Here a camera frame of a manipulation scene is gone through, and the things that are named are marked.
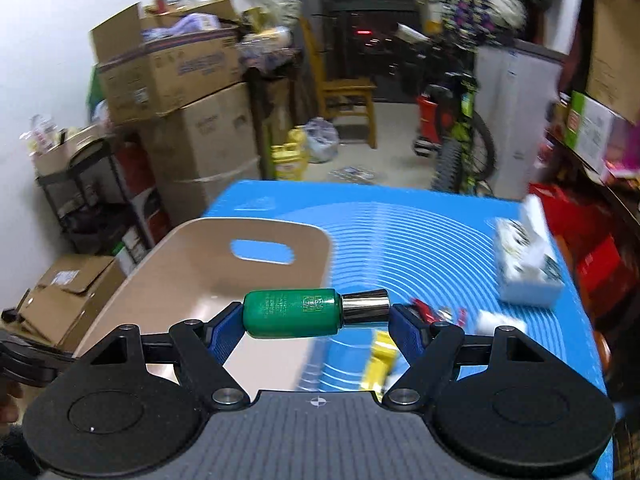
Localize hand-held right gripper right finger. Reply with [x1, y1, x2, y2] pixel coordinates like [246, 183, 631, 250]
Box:
[382, 305, 546, 411]

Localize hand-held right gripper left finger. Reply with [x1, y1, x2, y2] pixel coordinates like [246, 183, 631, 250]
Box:
[87, 302, 251, 408]

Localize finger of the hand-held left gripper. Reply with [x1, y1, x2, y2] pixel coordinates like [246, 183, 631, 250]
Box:
[0, 312, 77, 387]

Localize red toy figure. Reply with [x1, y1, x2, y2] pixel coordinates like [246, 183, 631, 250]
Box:
[410, 299, 468, 326]

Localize yellow plastic toy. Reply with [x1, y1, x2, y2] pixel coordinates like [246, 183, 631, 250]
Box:
[360, 330, 401, 393]

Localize green bottle with silver cap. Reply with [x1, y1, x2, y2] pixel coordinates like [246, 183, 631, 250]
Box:
[241, 287, 391, 339]

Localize beige plastic storage bin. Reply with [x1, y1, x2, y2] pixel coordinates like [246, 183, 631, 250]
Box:
[75, 217, 333, 401]

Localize labelled brown cardboard box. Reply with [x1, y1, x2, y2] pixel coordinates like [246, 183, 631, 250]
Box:
[17, 254, 126, 351]

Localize blue silicone mat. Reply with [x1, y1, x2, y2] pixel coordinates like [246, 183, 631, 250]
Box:
[202, 179, 608, 480]

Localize red and white carton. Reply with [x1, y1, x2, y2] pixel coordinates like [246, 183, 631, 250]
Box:
[125, 187, 171, 261]

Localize white tissue pack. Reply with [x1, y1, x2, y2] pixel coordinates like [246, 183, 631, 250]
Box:
[492, 195, 566, 307]

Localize papers on floor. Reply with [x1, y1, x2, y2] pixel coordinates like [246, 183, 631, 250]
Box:
[330, 165, 376, 182]

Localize black metal rack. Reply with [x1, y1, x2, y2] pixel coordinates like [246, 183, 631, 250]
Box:
[35, 135, 156, 256]

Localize large taped cardboard box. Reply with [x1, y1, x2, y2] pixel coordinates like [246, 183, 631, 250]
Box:
[137, 82, 263, 226]

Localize clear plastic bag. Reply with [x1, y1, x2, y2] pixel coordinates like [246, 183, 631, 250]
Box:
[302, 117, 341, 163]

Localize cardboard box on rack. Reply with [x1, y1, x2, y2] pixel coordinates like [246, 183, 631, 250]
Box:
[32, 125, 108, 176]

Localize green and black bicycle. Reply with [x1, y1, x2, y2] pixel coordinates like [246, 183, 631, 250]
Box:
[412, 72, 496, 196]

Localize wooden chair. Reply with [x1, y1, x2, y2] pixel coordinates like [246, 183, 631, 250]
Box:
[300, 17, 378, 150]

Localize white cabinet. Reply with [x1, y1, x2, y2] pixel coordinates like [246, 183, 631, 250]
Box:
[472, 40, 571, 201]

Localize open cardboard box with clutter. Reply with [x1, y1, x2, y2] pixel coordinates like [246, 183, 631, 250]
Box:
[90, 0, 243, 123]

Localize green and white carton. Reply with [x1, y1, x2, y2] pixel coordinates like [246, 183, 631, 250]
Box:
[565, 91, 621, 173]

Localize patterned dark cloth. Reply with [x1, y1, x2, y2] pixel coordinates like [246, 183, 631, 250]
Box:
[442, 0, 526, 46]

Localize tall brown cardboard box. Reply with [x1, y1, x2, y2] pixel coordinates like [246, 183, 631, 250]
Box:
[585, 0, 640, 123]

